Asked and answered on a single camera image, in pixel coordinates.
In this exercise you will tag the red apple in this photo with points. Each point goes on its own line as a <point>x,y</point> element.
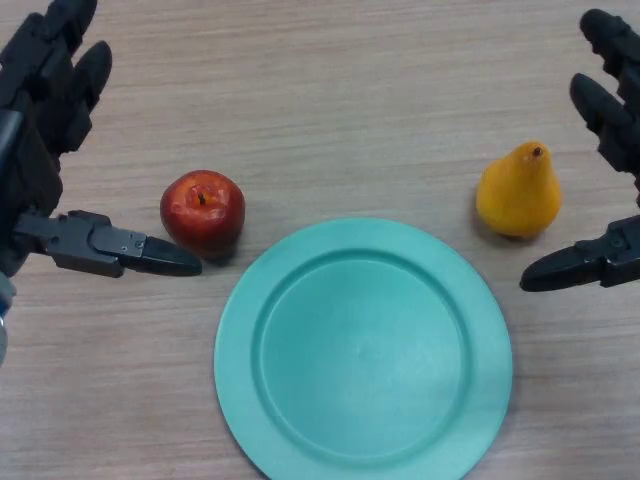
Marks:
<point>202,215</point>

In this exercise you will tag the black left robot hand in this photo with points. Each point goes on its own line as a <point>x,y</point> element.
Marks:
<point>35,125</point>

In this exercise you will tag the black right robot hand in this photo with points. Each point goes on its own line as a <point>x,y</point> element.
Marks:
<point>617,125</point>

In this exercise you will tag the yellow pear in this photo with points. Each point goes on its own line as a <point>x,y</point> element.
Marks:
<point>520,200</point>

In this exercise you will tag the green round plate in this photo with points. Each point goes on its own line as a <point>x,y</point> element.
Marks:
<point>362,360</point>

